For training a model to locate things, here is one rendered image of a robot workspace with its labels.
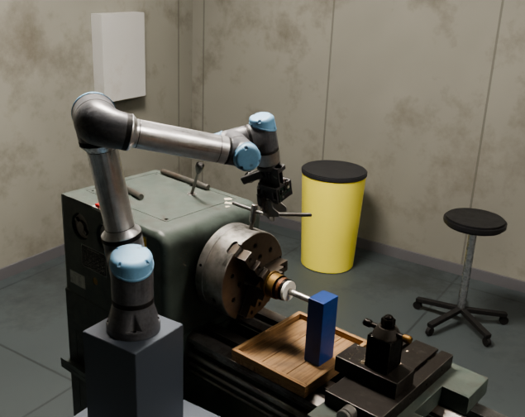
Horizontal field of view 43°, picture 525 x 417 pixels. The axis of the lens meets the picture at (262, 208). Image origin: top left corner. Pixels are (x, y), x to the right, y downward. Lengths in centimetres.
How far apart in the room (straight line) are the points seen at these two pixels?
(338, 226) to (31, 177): 215
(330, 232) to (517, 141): 138
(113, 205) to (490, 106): 333
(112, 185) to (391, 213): 355
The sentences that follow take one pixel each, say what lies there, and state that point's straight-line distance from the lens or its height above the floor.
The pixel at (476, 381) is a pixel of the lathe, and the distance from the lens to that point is 219.
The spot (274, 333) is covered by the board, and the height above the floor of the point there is 89.
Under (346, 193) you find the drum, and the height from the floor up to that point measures 63.
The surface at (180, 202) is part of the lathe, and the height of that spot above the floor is 126.
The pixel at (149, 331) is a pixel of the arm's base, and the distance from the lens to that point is 190.
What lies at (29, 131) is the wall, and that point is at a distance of 478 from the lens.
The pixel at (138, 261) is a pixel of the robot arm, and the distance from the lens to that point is 183.
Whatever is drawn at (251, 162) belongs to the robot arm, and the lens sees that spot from 179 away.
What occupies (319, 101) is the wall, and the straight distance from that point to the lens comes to 526.
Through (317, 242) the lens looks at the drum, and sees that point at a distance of 479.
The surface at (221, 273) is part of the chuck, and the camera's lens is 218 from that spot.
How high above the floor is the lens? 208
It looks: 20 degrees down
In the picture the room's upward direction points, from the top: 2 degrees clockwise
